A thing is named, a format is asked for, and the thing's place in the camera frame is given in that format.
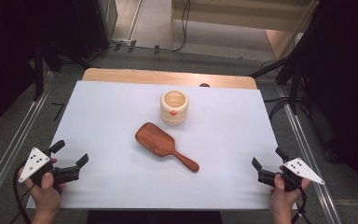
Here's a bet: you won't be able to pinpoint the person's left hand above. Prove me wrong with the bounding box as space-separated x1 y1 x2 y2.
24 171 65 213

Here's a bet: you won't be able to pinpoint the light wooden table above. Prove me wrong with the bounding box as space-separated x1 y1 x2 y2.
82 68 258 91

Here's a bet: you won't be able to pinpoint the cream ceramic cup orange dot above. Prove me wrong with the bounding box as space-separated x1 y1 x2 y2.
159 90 190 127

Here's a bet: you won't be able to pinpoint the light wooden shelf unit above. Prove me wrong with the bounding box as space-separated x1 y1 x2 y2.
170 0 321 61

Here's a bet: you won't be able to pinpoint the black metal stand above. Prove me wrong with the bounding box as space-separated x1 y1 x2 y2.
250 31 311 116
32 36 91 102

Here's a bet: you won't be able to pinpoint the left hand-held gripper black cable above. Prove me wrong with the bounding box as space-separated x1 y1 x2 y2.
12 159 34 224

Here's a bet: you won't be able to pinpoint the black floor cables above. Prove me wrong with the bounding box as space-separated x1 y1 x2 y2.
259 60 293 120

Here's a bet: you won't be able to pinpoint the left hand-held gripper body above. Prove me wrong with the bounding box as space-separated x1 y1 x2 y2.
18 147 81 188

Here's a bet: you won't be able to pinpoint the dark cabinet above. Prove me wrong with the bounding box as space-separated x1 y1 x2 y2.
73 0 119 59

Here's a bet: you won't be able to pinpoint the aluminium floor rail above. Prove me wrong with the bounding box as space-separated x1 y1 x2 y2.
276 85 343 224
0 71 55 218

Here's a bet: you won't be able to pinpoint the white board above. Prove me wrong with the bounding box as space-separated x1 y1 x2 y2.
26 80 297 210

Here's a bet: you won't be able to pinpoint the black hanging cable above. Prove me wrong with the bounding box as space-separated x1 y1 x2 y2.
171 0 192 52

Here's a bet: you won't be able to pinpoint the hand-held gripper black cable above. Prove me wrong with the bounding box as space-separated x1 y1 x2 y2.
12 159 34 224
290 183 313 224

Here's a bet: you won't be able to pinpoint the right hand-held gripper black cable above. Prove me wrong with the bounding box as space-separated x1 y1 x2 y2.
290 183 313 224

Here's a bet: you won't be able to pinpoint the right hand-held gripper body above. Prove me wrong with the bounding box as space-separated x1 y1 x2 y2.
257 157 325 192

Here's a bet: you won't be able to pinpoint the brown wooden spatula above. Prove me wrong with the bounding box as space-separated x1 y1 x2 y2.
134 121 200 174

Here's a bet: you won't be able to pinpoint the person's dark clothing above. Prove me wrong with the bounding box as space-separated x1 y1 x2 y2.
87 210 224 224

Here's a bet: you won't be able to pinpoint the person's right hand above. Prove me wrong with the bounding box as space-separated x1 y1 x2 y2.
269 173 311 215

